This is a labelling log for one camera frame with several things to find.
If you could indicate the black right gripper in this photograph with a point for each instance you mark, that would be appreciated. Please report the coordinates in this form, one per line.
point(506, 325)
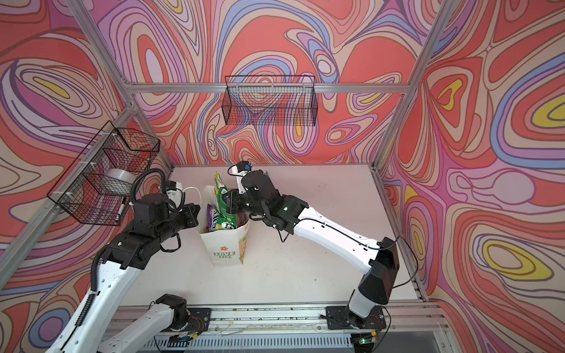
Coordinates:
point(232, 204)

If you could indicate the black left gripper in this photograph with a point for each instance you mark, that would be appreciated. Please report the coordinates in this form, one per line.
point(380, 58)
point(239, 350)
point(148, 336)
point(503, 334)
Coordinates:
point(190, 215)

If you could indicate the dark green snack packet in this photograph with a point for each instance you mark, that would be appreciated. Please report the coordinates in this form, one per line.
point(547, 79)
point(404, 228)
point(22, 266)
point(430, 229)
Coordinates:
point(220, 189)

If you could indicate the yellow green candy packet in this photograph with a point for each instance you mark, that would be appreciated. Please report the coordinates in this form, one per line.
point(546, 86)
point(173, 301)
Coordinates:
point(229, 221)

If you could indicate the purple Fox's candy packet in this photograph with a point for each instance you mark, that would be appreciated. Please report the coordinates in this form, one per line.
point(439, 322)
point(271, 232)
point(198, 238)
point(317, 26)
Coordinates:
point(212, 218)

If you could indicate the white paper gift bag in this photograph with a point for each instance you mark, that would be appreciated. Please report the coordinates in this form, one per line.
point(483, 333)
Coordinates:
point(224, 247)

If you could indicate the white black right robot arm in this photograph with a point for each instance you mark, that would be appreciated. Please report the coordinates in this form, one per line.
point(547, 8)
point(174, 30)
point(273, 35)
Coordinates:
point(378, 261)

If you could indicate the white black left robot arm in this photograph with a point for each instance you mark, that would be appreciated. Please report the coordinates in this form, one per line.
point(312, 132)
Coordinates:
point(116, 267)

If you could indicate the marker pen in basket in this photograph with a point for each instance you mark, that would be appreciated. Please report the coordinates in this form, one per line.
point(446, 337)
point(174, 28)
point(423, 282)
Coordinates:
point(119, 214)

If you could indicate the white tape roll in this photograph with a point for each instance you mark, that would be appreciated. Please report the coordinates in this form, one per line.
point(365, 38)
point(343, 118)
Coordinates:
point(117, 182)

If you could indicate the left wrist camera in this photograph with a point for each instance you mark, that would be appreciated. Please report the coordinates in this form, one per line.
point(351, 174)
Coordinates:
point(174, 192)

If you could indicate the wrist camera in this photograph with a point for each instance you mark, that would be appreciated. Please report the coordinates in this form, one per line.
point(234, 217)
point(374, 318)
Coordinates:
point(240, 170)
point(174, 192)

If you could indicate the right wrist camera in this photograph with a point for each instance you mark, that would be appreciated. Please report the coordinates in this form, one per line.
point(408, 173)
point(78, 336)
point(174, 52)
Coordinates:
point(240, 170)

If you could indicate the black wire basket left wall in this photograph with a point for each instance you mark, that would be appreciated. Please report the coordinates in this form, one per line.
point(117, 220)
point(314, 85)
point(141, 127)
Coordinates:
point(97, 191)

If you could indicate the black wire basket wall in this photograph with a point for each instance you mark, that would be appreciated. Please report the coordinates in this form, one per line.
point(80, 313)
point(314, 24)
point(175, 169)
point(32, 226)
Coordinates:
point(97, 191)
point(270, 100)

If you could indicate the black wire basket back wall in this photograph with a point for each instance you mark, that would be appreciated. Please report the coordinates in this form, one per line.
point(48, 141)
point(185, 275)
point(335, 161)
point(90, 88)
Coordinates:
point(270, 100)

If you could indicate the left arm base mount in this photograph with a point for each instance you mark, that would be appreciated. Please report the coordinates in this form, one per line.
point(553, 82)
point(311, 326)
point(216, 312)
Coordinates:
point(196, 320)

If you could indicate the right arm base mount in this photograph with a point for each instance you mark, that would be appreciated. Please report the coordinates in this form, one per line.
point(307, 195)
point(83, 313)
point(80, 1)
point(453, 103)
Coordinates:
point(341, 318)

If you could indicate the aluminium front rail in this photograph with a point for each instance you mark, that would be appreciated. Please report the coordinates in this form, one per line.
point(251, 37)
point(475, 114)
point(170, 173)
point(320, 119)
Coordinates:
point(399, 327)

